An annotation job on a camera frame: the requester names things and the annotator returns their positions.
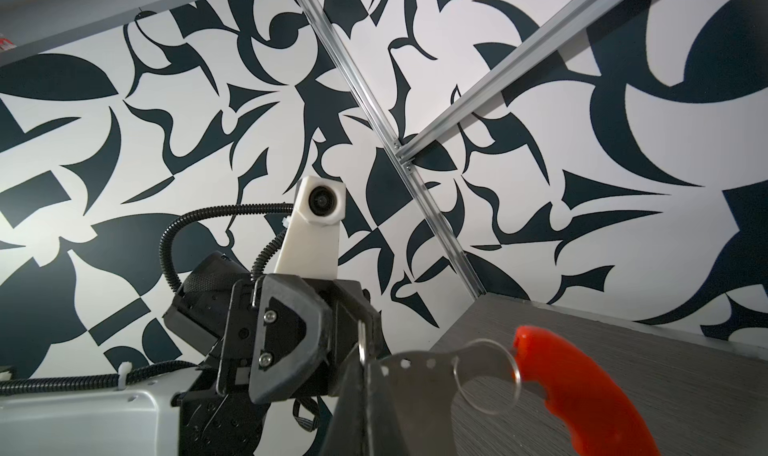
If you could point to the aluminium frame crossbar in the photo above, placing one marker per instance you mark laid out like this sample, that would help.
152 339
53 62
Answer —
573 18

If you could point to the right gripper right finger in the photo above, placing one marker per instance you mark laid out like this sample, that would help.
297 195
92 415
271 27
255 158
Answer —
384 435

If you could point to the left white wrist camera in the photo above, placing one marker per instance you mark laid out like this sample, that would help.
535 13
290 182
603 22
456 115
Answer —
311 245

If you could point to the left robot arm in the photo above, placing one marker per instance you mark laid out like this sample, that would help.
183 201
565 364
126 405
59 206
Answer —
166 408

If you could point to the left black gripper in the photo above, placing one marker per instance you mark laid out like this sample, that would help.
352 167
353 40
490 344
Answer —
289 337

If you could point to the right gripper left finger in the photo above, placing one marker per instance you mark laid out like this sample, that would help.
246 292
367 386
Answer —
344 436

